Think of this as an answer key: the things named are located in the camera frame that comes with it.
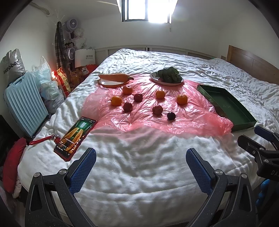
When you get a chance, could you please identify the bumpy mandarin orange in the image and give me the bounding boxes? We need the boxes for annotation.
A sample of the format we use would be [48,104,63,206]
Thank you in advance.
[176,94,188,105]

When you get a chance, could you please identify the dark purple plum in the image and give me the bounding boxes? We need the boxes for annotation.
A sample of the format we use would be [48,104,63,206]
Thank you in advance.
[167,112,176,121]

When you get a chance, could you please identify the wrinkled red apple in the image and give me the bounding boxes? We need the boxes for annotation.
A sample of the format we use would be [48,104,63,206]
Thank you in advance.
[152,105,163,116]

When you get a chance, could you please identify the smooth orange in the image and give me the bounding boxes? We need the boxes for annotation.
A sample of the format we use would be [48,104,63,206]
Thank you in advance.
[155,90,165,100]
[111,96,122,106]

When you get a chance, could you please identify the small red apple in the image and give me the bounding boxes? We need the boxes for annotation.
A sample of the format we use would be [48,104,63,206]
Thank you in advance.
[133,93,143,103]

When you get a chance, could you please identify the green rectangular tray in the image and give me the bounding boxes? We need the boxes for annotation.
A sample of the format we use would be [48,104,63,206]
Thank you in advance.
[197,85,256,132]

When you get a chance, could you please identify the red cushion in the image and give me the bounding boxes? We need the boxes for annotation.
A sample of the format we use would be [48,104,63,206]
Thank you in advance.
[2,138,27,194]

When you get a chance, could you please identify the wooden headboard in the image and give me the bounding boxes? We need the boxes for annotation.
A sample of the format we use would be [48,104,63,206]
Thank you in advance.
[221,45,279,85]

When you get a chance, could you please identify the red-cased smartphone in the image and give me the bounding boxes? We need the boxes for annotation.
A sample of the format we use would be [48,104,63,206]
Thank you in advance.
[54,117,97,162]

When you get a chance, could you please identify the green leafy bok choy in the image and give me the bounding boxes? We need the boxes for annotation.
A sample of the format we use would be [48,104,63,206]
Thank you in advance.
[158,67,180,81]

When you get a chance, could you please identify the clear blue plastic bags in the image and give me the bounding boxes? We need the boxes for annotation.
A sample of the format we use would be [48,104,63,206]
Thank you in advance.
[32,56,64,114]

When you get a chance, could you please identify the light blue suitcase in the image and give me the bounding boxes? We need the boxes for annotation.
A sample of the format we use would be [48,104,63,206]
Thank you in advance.
[3,72,49,137]

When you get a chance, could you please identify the pink plastic sheet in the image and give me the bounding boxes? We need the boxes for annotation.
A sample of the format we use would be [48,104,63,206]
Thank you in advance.
[81,74,233,136]

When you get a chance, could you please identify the black white oval plate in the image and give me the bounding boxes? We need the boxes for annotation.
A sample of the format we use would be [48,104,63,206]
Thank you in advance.
[149,71,184,87]

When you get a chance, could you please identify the red yellow snack bag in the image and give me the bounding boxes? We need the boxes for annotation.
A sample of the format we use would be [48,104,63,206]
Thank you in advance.
[54,67,71,98]

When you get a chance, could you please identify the orange rimmed white plate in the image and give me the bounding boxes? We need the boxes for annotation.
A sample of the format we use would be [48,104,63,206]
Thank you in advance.
[98,79,129,88]

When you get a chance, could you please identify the grey printed plastic bag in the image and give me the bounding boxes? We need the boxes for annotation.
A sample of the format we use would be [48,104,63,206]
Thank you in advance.
[1,48,26,87]

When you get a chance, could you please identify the dark plaid scarf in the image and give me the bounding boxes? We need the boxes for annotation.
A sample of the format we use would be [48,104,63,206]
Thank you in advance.
[54,21,71,83]

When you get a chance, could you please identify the carrot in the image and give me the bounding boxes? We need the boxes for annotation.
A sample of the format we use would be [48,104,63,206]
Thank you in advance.
[99,73,134,83]

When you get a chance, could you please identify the white cardboard box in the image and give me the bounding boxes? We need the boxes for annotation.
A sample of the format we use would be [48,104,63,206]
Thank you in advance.
[74,49,96,68]

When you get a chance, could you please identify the lower grey fan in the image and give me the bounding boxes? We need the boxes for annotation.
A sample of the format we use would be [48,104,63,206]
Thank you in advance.
[66,47,75,61]

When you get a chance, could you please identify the grey fan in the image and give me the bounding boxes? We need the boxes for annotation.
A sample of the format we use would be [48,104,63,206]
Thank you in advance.
[64,18,78,32]
[66,47,75,61]

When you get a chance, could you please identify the window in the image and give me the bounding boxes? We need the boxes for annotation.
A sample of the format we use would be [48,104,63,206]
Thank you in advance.
[116,0,178,24]

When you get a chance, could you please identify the upper grey fan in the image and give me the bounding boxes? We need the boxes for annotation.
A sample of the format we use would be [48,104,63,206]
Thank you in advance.
[64,18,78,32]

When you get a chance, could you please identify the red phone lanyard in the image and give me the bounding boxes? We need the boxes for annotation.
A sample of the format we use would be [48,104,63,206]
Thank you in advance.
[29,134,60,146]

